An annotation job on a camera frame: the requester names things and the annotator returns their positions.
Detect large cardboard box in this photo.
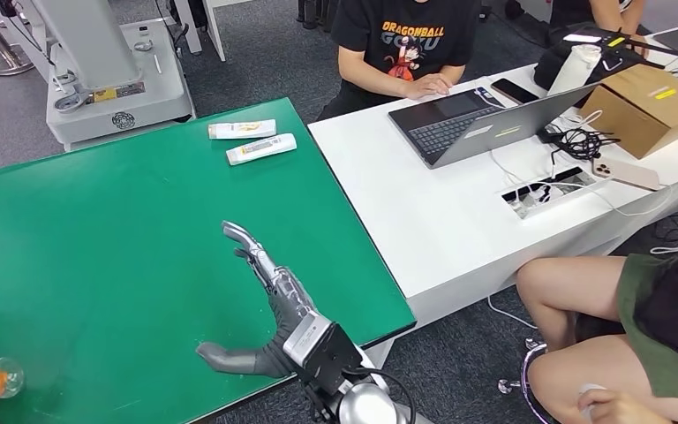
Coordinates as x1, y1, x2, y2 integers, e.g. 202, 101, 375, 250
578, 63, 678, 160

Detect white handheld controller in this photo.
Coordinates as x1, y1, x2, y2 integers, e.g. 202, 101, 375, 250
576, 382, 609, 424

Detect person with bare forearms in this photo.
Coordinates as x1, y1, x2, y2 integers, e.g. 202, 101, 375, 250
549, 0, 650, 57

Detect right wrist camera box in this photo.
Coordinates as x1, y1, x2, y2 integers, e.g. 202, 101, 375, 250
282, 310, 365, 394

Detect white tube with orange print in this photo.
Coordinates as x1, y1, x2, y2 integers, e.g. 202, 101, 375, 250
207, 119, 277, 141

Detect chrome chair base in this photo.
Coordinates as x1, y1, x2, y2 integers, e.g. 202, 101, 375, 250
496, 337, 551, 424

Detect white tube with barcode label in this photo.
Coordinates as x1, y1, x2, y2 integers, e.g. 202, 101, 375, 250
225, 132, 298, 167

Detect silver open laptop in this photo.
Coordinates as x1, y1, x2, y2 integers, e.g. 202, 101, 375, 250
387, 81, 603, 170

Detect grey machine stand base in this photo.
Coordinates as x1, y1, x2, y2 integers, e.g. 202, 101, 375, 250
17, 0, 195, 152

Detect chrome stanchion post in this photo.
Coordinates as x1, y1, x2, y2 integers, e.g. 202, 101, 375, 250
0, 0, 36, 77

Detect desk cable outlet tray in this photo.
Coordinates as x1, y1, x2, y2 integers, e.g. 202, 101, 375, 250
500, 166, 611, 221

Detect black smartphone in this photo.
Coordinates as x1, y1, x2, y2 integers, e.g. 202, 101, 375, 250
489, 77, 540, 106

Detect white cylindrical cup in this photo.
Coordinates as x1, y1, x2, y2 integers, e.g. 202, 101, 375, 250
546, 43, 603, 96

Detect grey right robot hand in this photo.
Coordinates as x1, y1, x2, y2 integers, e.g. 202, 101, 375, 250
195, 220, 322, 379

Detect white table legs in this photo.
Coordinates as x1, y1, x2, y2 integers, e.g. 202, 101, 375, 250
172, 0, 267, 63

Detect person in shorts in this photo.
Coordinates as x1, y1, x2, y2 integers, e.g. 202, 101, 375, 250
516, 246, 678, 424

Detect black bag with yellow sticker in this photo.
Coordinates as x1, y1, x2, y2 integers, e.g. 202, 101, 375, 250
532, 23, 667, 91

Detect gold smartphone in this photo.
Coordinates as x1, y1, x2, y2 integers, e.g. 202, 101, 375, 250
591, 157, 662, 192

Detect black cable bundle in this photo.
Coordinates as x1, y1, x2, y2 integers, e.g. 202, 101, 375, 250
538, 125, 622, 163

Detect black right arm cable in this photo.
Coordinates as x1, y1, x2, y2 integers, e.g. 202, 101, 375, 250
350, 367, 416, 424

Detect person in printed shirt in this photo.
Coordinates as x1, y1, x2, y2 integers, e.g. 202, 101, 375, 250
315, 0, 482, 122

